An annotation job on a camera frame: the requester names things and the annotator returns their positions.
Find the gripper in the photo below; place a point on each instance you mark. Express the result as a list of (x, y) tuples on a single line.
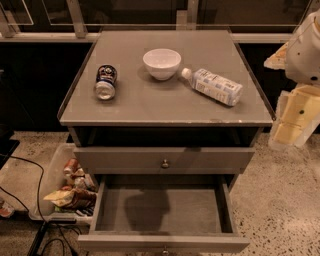
[(304, 61)]

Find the grey drawer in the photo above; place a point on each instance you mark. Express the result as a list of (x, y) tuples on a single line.
[(163, 214), (164, 160)]

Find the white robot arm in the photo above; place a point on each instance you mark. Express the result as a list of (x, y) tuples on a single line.
[(300, 56)]

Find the grey drawer cabinet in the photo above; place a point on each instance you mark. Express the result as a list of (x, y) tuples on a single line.
[(146, 112)]

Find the white plastic bottle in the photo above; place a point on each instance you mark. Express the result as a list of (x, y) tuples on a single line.
[(214, 86)]

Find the white ceramic bowl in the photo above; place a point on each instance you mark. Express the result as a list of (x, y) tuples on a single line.
[(162, 63)]

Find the metal window railing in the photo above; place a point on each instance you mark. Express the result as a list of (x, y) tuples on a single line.
[(248, 21)]

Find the blue soda can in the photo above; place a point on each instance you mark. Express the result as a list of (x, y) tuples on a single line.
[(105, 82)]

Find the orange snack can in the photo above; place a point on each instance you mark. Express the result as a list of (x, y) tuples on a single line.
[(71, 166)]

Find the brown snack bag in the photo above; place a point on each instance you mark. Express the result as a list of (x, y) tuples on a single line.
[(72, 199)]

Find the clear plastic storage bin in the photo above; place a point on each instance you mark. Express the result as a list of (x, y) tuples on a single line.
[(53, 179)]

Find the black furniture edge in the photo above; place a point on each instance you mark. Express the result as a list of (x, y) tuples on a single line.
[(7, 144)]

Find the red white object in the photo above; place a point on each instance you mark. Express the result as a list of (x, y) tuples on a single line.
[(6, 210)]

